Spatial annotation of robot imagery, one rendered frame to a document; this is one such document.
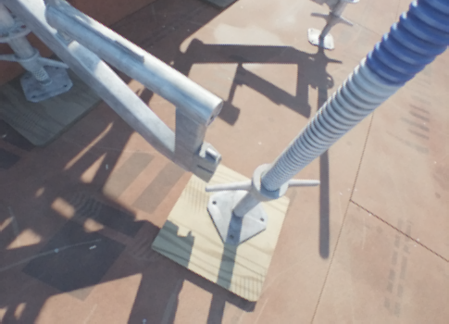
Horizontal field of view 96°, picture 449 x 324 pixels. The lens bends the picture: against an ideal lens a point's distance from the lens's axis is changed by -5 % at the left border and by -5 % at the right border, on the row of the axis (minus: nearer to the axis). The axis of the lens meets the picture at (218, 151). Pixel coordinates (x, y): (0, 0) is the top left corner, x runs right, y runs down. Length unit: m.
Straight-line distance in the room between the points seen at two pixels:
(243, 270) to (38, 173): 0.65
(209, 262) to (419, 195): 0.83
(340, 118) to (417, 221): 0.83
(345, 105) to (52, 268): 0.70
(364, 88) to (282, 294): 0.59
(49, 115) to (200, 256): 0.65
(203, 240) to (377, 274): 0.54
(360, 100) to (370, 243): 0.69
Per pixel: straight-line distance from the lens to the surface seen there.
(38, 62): 0.91
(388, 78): 0.20
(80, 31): 0.45
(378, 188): 0.97
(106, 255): 0.67
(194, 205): 0.64
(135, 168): 0.71
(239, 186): 0.40
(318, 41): 1.39
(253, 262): 0.65
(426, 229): 1.06
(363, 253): 0.84
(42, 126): 0.87
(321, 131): 0.25
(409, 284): 0.94
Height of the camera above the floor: 0.64
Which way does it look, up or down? 61 degrees down
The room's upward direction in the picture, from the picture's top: 18 degrees clockwise
